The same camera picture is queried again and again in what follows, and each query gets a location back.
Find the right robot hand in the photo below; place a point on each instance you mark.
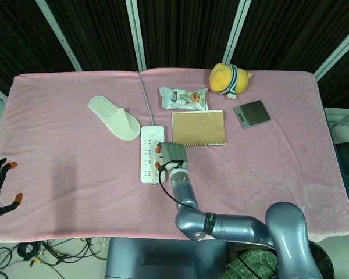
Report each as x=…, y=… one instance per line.
x=174, y=154

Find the pink fleece blanket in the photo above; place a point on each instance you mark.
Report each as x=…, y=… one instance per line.
x=75, y=180

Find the black bin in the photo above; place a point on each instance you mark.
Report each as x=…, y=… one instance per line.
x=322, y=261

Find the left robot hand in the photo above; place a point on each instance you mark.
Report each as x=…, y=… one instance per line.
x=0, y=180

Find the white partition post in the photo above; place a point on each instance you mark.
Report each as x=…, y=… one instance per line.
x=337, y=49
x=136, y=35
x=62, y=37
x=238, y=29

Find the white snack bag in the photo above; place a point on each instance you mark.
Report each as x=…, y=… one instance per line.
x=183, y=98

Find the white power strip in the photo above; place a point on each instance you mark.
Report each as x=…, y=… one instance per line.
x=148, y=139

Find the green plaid cloth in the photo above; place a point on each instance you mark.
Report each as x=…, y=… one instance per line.
x=256, y=264

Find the grey digital kitchen scale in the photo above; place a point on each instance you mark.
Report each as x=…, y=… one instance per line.
x=254, y=112

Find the grey robot torso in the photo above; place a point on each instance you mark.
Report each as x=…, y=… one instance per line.
x=163, y=258

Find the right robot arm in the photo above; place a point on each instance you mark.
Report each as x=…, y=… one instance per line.
x=250, y=226

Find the white disposable slipper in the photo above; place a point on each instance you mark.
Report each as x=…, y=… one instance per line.
x=116, y=119

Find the brown spiral notebook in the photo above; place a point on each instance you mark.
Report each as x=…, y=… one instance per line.
x=197, y=128

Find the yellow plush toy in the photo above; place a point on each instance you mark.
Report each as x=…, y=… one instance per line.
x=221, y=78

